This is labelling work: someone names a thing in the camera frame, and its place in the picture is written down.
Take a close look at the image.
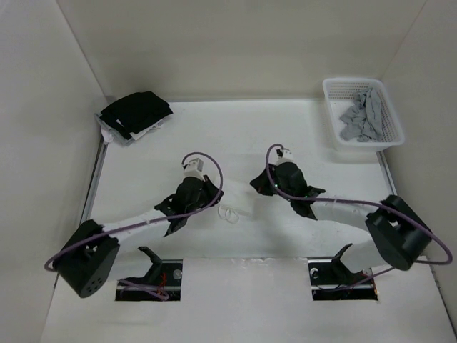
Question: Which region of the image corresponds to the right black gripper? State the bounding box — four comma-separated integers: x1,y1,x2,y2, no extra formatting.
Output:
250,163,294,202

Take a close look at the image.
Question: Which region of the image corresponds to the white tank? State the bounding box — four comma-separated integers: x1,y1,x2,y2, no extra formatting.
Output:
127,120,164,142
216,178,257,224

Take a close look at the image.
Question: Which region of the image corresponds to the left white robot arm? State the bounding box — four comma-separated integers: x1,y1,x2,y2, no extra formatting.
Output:
46,175,224,301

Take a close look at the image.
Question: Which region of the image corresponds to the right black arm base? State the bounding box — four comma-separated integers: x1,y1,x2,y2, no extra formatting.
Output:
308,244,378,301

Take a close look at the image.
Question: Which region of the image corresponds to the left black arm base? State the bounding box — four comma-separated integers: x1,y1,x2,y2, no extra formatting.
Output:
115,247,184,302

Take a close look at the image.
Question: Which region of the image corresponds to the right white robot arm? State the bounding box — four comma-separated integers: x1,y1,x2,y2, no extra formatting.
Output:
250,162,431,283

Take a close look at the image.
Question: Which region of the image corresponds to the white folded tank top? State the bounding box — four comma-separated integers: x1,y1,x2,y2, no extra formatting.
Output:
127,120,164,142

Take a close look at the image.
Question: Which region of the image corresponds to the black folded tank top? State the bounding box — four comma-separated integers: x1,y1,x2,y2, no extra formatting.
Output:
99,91,173,140

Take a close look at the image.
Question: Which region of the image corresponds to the white plastic basket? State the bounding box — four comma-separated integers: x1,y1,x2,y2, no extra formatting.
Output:
322,77,405,153

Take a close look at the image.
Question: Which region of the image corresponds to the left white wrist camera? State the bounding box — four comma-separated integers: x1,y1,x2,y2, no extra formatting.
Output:
183,158,204,180

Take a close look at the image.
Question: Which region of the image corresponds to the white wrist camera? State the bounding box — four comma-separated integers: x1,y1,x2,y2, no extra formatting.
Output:
276,148,294,165
183,158,204,180

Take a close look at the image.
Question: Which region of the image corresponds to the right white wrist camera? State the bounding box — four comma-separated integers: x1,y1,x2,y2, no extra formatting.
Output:
276,148,294,165

